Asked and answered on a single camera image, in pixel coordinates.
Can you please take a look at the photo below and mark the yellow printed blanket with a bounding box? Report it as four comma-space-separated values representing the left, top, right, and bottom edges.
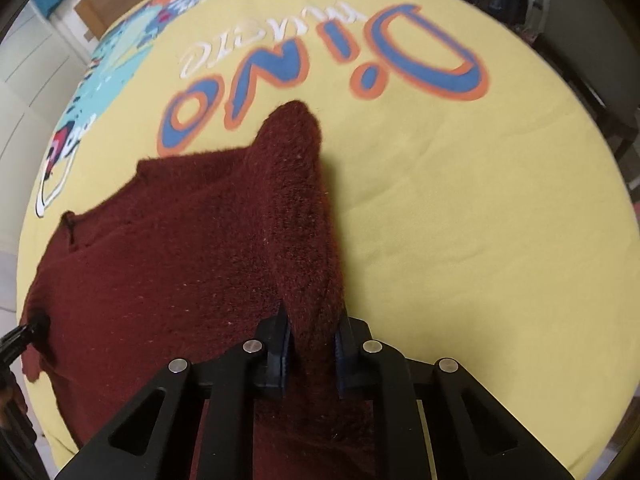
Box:
17, 0, 640, 480

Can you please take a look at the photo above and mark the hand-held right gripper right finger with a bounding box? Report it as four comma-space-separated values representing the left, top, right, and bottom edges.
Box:
332, 309, 576, 480

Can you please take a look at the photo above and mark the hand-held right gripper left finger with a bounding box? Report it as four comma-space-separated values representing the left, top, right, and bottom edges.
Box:
55, 305, 294, 480

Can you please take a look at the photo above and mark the white wardrobe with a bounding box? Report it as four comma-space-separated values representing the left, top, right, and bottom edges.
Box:
0, 0, 97, 243

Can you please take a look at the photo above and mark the wooden headboard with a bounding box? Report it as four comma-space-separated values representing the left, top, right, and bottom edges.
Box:
75, 0, 168, 37

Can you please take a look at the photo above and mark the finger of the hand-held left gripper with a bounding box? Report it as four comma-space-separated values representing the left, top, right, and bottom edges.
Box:
0, 313, 52, 378

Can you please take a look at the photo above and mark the maroon knit sweater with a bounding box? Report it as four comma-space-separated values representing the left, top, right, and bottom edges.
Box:
22, 100, 377, 480

